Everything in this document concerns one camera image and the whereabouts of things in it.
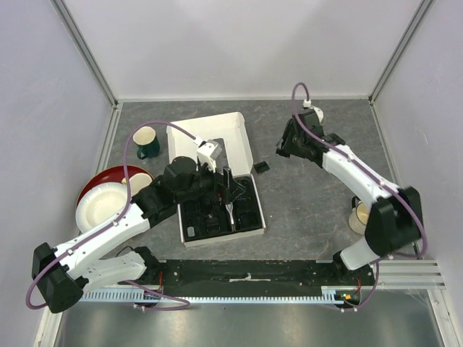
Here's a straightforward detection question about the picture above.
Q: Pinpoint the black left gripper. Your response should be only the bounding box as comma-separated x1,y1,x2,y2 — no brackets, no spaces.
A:
176,158,246,205

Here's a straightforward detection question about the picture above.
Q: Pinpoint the black comb guard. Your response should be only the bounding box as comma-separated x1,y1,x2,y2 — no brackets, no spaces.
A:
239,212,258,228
205,220,221,236
222,166,232,205
253,161,270,174

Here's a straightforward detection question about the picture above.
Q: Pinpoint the small white oil bottle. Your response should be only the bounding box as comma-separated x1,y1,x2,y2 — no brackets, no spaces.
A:
187,226,195,237

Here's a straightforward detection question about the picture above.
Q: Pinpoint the white cardboard box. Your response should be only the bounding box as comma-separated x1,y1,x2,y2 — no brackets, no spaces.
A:
166,112,266,247

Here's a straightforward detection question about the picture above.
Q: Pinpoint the black silver hair clipper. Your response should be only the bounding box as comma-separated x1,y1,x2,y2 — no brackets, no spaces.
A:
225,202,237,232

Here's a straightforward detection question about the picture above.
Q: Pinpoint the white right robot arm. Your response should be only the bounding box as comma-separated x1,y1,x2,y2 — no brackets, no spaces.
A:
276,110,424,285

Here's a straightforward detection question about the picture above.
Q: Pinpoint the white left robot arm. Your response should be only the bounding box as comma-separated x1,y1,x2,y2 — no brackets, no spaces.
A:
25,156,232,313

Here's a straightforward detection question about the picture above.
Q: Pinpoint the black plastic tray insert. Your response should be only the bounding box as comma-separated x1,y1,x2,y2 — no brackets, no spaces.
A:
178,174,266,247

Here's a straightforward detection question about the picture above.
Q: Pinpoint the cream paper cup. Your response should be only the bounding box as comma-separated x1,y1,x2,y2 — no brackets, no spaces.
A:
121,173,153,197
132,127,160,160

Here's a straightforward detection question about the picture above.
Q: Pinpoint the red round plate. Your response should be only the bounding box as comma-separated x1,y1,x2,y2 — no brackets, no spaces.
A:
76,165,154,205

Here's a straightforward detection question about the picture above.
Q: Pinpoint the white plate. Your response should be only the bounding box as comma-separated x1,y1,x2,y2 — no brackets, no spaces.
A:
75,182,127,234

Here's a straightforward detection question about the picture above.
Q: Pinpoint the cream ceramic mug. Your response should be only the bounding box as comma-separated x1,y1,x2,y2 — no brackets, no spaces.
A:
348,196,369,235

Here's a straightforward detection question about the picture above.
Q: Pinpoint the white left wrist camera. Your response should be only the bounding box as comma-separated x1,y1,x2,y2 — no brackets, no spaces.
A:
194,137,222,172

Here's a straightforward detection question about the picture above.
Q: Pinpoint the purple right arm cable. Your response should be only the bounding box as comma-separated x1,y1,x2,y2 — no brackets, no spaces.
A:
291,82,428,314

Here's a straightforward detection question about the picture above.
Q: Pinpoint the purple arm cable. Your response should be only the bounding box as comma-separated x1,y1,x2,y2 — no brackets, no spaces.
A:
25,121,203,312
291,82,428,314

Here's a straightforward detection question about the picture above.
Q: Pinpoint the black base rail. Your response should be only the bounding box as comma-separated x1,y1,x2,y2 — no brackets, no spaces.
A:
137,260,374,297

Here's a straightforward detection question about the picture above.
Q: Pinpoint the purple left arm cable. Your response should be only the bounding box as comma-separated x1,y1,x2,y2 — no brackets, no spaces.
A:
25,121,203,312

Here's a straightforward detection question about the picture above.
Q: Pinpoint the white slotted cable duct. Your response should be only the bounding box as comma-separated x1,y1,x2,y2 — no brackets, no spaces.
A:
80,286,344,305

